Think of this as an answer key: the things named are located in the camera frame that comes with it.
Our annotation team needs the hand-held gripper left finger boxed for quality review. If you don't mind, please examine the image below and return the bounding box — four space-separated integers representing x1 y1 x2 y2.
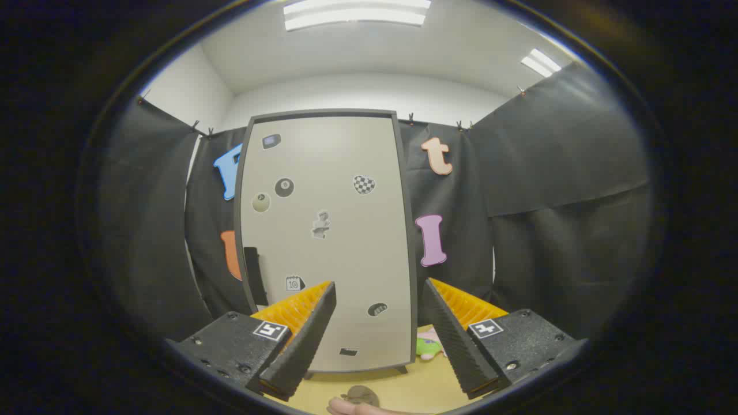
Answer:
164 281 337 402

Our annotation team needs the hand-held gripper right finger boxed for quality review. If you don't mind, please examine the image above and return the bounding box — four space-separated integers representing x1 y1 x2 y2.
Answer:
424 278 589 399

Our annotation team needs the brown fuzzy shoe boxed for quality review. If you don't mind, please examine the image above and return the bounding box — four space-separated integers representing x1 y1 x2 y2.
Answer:
340 385 380 407

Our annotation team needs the beige shoe cabinet door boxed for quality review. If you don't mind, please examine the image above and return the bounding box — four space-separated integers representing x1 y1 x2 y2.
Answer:
239 115 413 373

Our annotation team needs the grey shoe cabinet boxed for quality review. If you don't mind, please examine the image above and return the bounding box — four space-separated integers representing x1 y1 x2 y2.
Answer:
234 108 419 379

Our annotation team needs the pink and green plush toy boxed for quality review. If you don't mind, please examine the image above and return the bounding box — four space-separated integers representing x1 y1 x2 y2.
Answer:
416 327 447 361

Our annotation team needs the black backdrop cloth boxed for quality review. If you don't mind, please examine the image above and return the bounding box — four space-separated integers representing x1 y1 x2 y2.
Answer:
98 61 652 341

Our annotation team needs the small ceiling light panel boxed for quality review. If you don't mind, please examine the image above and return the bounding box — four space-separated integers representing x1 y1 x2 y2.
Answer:
521 48 562 78

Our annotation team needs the long ceiling light panel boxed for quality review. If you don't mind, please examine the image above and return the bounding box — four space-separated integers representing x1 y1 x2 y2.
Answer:
283 0 432 32

